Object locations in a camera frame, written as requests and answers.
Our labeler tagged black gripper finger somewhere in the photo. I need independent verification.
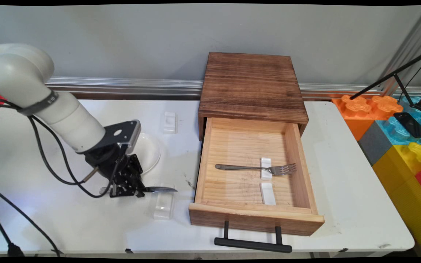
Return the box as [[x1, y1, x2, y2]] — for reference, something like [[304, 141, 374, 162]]
[[110, 175, 145, 198], [123, 154, 144, 185]]

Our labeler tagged silver fork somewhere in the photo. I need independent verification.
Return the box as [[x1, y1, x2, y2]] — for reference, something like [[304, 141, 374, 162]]
[[215, 163, 297, 176]]

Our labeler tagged orange foam block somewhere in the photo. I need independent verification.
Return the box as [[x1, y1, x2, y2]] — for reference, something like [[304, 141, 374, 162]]
[[332, 95, 403, 141]]

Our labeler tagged black tripod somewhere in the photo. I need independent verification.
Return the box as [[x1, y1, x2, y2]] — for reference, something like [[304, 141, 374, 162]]
[[349, 47, 421, 112]]

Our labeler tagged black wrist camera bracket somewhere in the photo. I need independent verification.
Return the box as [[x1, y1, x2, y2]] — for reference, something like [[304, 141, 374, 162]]
[[103, 120, 141, 154]]

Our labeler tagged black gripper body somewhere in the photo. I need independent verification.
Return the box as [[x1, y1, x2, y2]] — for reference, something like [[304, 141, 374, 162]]
[[84, 144, 129, 180]]

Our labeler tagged black smartphone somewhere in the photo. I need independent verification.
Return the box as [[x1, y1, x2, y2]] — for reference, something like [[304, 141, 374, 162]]
[[394, 112, 421, 138]]

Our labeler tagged aluminium wall rail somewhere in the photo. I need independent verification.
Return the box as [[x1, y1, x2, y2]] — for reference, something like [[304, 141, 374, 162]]
[[46, 76, 421, 101]]

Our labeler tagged blue foam block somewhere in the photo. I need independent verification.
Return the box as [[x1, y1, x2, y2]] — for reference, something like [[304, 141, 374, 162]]
[[375, 96, 421, 146]]

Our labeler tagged dark wooden drawer cabinet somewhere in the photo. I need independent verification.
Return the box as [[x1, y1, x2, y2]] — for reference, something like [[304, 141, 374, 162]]
[[198, 52, 309, 141]]

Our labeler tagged white round plate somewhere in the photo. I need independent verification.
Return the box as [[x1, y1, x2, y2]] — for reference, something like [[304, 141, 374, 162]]
[[130, 132, 162, 175]]

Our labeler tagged light wooden drawer black handle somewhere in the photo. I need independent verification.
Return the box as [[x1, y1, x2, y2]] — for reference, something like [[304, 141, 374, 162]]
[[189, 117, 325, 253]]

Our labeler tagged black cable with black plug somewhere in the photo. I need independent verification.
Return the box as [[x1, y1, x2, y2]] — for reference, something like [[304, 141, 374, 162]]
[[0, 97, 123, 257]]

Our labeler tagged grey foam block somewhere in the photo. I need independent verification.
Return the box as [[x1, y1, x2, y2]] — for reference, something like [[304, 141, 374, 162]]
[[358, 121, 394, 167]]

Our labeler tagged silver table knife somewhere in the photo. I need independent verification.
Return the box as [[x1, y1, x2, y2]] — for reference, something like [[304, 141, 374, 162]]
[[99, 186, 178, 195]]

